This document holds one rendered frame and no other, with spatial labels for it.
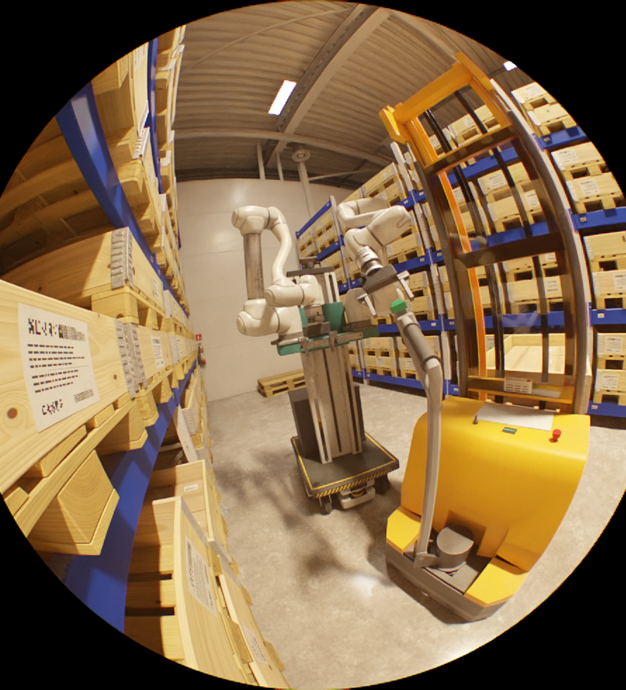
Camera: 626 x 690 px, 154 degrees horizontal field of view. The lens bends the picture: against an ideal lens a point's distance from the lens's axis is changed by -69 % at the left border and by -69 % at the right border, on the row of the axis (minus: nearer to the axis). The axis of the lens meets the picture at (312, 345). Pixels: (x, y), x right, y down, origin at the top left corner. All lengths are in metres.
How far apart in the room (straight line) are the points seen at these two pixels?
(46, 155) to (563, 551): 2.97
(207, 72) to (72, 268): 6.50
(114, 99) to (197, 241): 5.67
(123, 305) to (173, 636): 0.96
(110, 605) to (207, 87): 7.54
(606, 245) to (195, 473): 3.94
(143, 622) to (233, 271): 6.11
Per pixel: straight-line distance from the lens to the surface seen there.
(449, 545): 1.16
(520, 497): 1.00
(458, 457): 1.04
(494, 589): 1.20
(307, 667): 1.44
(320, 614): 1.49
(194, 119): 7.98
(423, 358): 0.45
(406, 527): 1.32
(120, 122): 0.98
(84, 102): 0.75
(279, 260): 1.18
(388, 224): 0.89
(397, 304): 0.59
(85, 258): 0.95
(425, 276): 3.33
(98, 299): 0.88
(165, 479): 1.87
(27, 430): 0.32
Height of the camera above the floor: 1.40
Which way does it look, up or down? 5 degrees down
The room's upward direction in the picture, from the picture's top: 10 degrees counter-clockwise
